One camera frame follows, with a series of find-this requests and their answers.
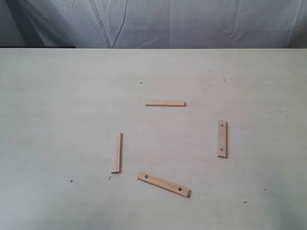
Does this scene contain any wooden stick with holes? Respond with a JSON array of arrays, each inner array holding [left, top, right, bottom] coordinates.
[[217, 120, 228, 159], [137, 172, 191, 198]]

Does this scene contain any plain wooden stick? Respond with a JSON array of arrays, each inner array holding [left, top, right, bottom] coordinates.
[[111, 132, 122, 174], [145, 100, 186, 107]]

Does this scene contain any white backdrop cloth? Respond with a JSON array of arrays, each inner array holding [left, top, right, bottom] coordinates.
[[0, 0, 307, 49]]

